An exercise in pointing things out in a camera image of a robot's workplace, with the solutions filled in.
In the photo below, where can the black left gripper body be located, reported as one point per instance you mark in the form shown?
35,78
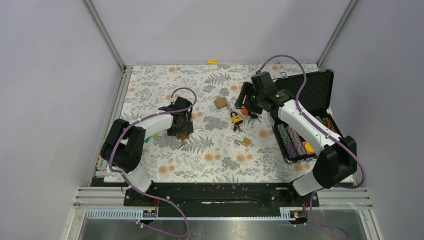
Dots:
186,126

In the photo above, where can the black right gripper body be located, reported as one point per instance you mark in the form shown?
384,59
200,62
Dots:
252,102

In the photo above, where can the large brass padlock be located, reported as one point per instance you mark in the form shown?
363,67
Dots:
183,138

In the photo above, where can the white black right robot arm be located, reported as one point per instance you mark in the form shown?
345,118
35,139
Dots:
336,155

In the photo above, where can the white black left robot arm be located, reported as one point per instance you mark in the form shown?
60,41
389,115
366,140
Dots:
123,145

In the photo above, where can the orange padlock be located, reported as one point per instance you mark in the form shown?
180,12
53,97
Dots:
245,111

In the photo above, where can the yellow black padlock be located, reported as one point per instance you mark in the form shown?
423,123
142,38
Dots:
237,120

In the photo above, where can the small brass padlock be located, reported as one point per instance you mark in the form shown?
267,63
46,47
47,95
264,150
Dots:
245,142

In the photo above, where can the floral patterned mat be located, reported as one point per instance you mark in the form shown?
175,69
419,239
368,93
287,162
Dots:
210,154

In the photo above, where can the black poker chip case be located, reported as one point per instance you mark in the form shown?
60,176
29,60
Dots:
315,97

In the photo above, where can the yellow poker chip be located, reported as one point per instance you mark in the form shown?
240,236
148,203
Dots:
308,148

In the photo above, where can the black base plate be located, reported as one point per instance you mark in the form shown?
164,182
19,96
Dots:
222,196

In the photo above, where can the white slotted cable duct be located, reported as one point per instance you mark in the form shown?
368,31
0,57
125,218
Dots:
273,213

